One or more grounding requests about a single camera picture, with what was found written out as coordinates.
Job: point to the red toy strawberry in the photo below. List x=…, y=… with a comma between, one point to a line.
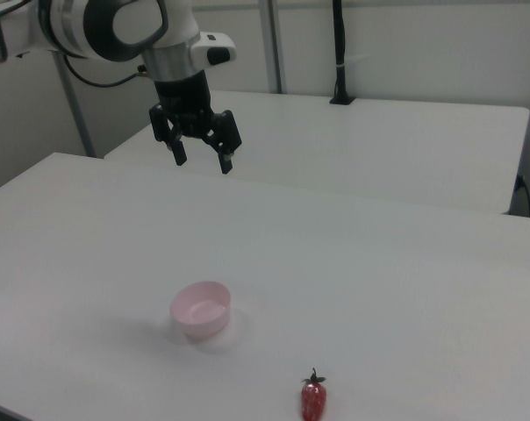
x=312, y=397

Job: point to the pink plastic bowl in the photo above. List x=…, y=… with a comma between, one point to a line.
x=200, y=310

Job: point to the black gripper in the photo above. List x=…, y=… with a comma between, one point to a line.
x=184, y=103

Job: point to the white back table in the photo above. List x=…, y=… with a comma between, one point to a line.
x=335, y=149

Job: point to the grey metal frame post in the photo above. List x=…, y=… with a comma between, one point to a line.
x=274, y=44

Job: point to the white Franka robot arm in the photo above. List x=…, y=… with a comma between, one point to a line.
x=116, y=26

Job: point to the black pole with clamp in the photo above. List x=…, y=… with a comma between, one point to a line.
x=340, y=52

